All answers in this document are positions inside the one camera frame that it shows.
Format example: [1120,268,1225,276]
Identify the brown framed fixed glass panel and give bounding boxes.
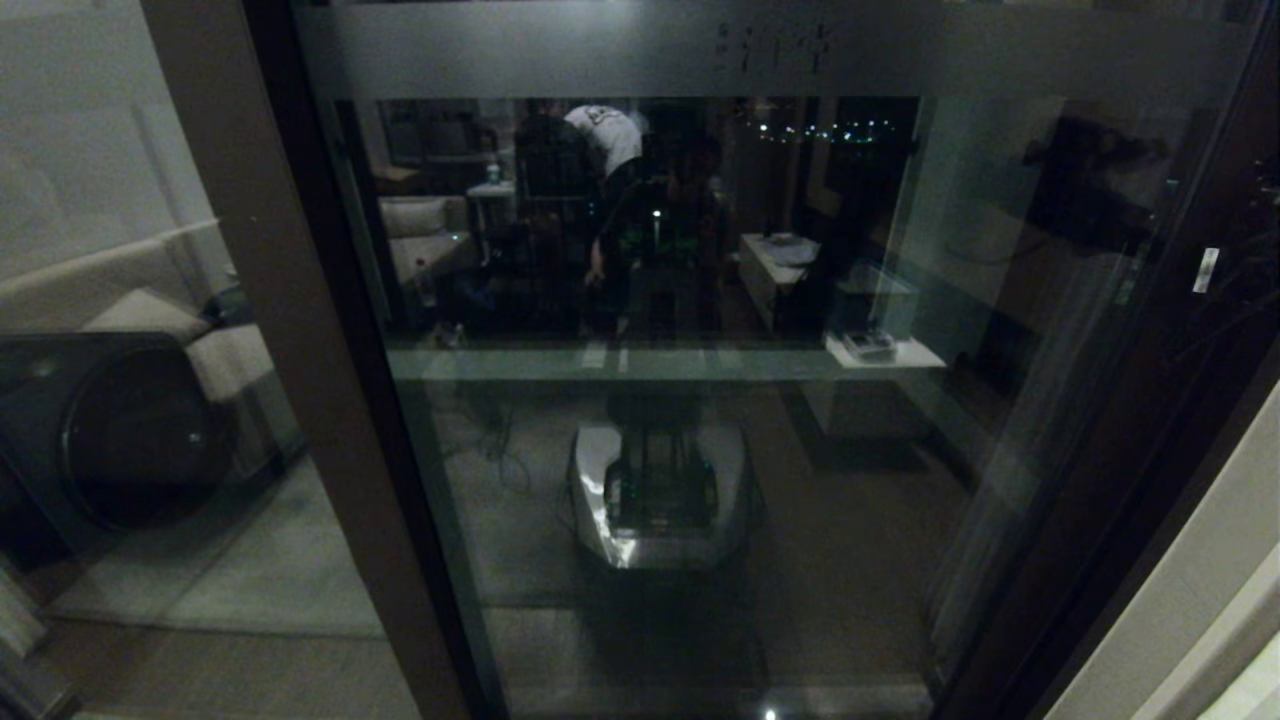
[0,0,471,720]

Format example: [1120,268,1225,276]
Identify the grey rug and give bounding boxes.
[50,458,387,637]

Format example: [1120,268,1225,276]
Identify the light grey sofa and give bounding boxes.
[0,218,301,483]

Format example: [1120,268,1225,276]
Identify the brown framed sliding glass door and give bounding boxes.
[245,0,1280,720]

